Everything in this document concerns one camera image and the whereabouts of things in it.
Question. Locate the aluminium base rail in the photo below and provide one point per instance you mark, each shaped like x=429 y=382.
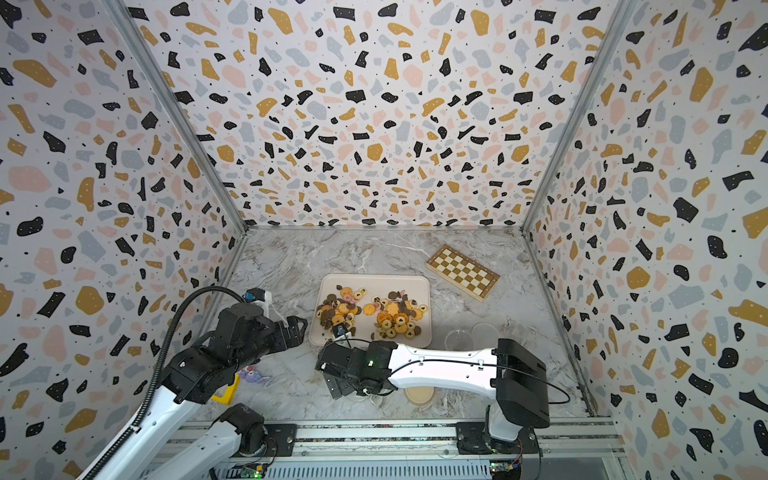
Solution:
x=571 y=448

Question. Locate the yellow plastic letter toy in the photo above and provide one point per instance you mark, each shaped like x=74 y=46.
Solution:
x=225 y=395

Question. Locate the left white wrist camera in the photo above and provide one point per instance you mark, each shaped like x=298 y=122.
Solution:
x=261 y=297

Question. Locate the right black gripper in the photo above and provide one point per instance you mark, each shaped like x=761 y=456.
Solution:
x=340 y=389

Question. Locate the clear plastic cookie jar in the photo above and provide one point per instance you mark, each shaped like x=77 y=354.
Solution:
x=479 y=337

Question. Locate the wooden chessboard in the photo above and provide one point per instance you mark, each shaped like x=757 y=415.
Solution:
x=463 y=272

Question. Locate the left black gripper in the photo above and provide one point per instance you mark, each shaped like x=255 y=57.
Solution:
x=284 y=341

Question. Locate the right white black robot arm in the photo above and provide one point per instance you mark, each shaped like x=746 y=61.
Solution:
x=508 y=374

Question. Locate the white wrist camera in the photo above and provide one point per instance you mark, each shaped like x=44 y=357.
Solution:
x=340 y=331
x=261 y=297

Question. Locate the small purple toy figure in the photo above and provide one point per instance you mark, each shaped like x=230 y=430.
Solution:
x=250 y=374

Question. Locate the pile of poured cookies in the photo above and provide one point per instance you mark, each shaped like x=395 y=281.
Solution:
x=396 y=316

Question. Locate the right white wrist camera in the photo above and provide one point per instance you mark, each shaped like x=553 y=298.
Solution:
x=340 y=331

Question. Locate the beige rectangular tray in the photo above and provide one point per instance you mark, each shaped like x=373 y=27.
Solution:
x=417 y=287

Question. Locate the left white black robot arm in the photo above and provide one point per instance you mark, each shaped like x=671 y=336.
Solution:
x=243 y=335

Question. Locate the beige round jar lid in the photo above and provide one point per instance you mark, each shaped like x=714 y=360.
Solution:
x=419 y=396

